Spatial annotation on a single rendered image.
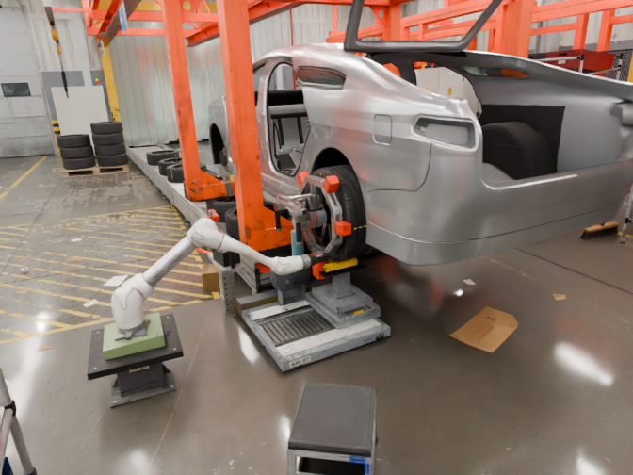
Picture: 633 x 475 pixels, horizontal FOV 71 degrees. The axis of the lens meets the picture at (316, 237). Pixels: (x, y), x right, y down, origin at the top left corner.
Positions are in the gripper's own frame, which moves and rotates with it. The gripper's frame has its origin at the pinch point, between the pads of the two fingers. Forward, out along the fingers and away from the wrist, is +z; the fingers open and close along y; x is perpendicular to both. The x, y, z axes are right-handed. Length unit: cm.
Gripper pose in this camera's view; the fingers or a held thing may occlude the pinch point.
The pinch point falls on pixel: (335, 254)
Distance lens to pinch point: 296.8
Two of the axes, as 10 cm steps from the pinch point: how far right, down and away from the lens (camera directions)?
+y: 3.0, -4.8, -8.3
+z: 8.8, -1.8, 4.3
